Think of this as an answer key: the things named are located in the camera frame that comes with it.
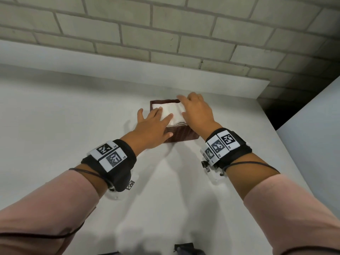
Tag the stack of white paper napkins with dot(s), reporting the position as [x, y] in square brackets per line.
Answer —
[172, 111]

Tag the black device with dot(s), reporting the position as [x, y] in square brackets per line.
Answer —
[187, 249]

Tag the person's right hand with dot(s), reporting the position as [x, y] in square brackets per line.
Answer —
[199, 114]

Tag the person's left little finger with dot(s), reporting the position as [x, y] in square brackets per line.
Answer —
[140, 115]

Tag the person's left middle finger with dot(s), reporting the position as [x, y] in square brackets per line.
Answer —
[158, 112]

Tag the person's left hand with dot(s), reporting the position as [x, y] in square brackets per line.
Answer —
[148, 134]

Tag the person's left thumb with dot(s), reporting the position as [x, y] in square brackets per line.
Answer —
[169, 135]

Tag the black wristband with marker tags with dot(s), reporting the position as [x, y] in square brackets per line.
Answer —
[233, 148]
[124, 161]

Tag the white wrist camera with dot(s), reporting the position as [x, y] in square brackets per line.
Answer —
[121, 193]
[213, 176]

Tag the brown woven basket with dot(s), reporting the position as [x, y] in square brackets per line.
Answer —
[182, 133]

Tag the white cabinet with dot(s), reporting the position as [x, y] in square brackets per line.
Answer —
[316, 143]

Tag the person's left forearm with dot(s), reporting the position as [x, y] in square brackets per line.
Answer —
[47, 207]

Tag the person's right forearm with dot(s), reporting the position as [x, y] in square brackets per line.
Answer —
[279, 207]

